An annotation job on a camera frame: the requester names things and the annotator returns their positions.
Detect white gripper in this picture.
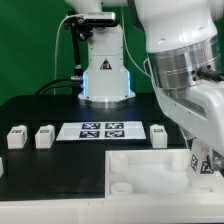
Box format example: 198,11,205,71
154,80,224,171

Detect white square tabletop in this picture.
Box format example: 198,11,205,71
105,149,224,202

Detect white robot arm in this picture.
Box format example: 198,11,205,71
65,0,224,170

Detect AprilTag base sheet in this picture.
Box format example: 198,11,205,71
56,121,146,141

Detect white U-shaped obstacle fence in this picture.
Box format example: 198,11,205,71
0,197,224,224

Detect white part at left edge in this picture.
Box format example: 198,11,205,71
0,157,4,178

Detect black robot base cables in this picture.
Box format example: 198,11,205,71
34,75,84,96

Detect camera on black stand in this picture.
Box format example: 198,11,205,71
64,11,118,81

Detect grey camera cable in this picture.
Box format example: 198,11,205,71
53,14,76,96

